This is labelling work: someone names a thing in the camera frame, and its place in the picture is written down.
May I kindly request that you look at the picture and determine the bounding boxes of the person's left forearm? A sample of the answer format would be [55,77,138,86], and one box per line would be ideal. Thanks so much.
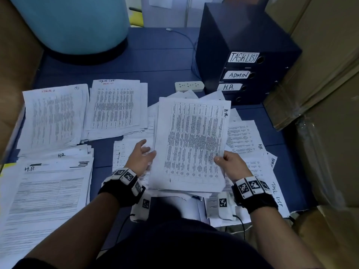
[25,193,120,269]

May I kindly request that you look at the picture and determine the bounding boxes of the printed paper sheet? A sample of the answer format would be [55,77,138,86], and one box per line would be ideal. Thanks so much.
[148,97,232,194]

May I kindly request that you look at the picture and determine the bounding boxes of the person's left hand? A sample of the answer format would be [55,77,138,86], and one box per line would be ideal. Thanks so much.
[125,139,157,177]

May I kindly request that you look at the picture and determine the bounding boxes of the person's dark trousers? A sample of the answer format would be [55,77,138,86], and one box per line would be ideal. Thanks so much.
[11,196,276,269]

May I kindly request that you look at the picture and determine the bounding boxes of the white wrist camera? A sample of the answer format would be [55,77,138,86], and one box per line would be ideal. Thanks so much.
[216,192,236,221]
[130,192,152,223]

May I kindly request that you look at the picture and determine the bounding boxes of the yellow folder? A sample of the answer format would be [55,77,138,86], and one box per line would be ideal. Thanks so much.
[0,163,16,178]

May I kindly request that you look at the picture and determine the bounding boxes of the white power strip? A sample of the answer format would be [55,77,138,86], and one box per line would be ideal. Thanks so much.
[175,81,205,92]

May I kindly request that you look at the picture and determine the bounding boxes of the thin power cable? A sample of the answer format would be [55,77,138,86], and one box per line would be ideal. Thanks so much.
[167,28,198,77]

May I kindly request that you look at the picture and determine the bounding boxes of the black marker wristband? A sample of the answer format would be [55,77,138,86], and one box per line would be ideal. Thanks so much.
[231,175,279,214]
[98,168,147,208]

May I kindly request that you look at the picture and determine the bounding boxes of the brown cardboard box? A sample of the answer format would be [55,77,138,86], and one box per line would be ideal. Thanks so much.
[264,0,359,131]

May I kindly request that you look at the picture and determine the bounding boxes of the teal cylindrical barrel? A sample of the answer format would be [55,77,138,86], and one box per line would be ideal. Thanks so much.
[8,0,131,65]

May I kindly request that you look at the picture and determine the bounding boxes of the neat stack of printed papers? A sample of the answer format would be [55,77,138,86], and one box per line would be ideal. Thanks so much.
[17,84,90,157]
[83,79,149,142]
[0,144,95,269]

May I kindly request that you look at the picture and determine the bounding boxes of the person's right forearm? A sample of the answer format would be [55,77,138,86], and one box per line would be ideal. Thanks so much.
[247,207,323,269]

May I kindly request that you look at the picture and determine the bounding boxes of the yellow plastic item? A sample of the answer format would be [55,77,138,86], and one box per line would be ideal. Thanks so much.
[129,9,144,27]

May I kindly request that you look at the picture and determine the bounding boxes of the person's right hand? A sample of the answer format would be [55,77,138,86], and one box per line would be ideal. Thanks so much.
[214,151,254,183]

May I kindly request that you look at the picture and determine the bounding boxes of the white partition panel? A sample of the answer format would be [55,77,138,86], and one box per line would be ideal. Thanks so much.
[130,0,225,28]

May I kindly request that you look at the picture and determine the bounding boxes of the pile of printed papers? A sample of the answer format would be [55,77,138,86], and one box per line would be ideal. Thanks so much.
[112,89,291,228]

